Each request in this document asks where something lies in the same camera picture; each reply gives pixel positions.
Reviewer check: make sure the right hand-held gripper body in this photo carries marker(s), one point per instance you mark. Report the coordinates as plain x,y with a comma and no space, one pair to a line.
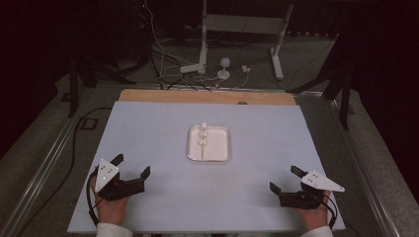
318,181

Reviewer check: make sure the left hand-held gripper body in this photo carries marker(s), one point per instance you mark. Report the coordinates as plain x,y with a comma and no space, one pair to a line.
107,173

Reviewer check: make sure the white marshmallow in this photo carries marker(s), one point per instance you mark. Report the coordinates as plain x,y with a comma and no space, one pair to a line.
203,134
201,142
203,125

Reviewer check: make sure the white square tray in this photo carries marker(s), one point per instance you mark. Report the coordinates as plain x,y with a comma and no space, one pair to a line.
217,144

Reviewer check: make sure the person's right hand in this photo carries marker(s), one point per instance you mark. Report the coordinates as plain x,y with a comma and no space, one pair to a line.
314,217

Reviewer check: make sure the person's left hand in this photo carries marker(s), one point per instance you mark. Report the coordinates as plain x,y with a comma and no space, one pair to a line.
110,210

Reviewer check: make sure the light blue table mat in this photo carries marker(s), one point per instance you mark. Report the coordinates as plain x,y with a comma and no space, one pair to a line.
164,138

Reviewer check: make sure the black metal stand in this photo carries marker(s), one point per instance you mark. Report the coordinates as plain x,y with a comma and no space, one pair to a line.
345,98
73,89

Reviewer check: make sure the white power strip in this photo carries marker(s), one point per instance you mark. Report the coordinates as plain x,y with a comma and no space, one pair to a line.
191,68

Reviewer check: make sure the white plug adapter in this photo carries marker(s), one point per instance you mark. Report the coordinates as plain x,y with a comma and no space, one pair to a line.
245,68

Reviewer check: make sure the white metal stand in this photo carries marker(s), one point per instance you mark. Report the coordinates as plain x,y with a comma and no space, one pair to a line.
240,23

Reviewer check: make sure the metal floor rail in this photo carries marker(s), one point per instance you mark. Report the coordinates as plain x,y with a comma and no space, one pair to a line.
362,164
42,164

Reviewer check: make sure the black floor socket frame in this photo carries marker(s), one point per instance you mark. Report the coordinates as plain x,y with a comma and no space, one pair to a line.
82,123

